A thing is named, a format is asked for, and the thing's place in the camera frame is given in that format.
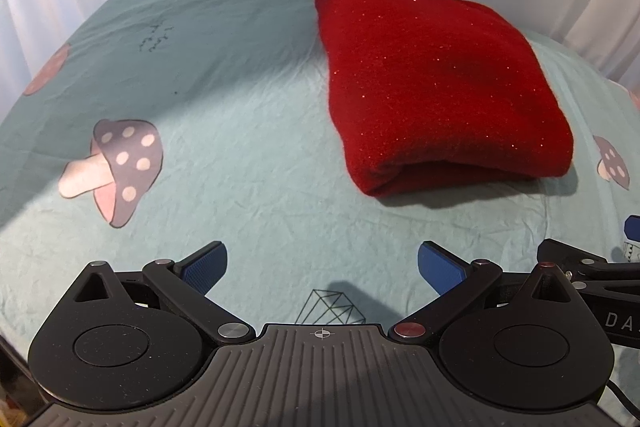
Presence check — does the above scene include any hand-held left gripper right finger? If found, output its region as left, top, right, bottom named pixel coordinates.
left=388, top=240, right=577, bottom=341

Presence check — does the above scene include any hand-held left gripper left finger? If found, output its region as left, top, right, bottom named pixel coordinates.
left=75, top=240, right=259, bottom=343

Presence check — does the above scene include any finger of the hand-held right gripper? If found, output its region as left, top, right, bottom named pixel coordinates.
left=565, top=264, right=640, bottom=290
left=537, top=239, right=640, bottom=269

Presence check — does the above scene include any red knit sweater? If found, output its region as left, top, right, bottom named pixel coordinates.
left=314, top=0, right=574, bottom=198

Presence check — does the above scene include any mint mushroom print bedsheet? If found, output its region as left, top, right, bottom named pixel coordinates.
left=0, top=0, right=640, bottom=427

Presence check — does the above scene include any black cable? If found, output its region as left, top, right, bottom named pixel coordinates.
left=606, top=381, right=640, bottom=415

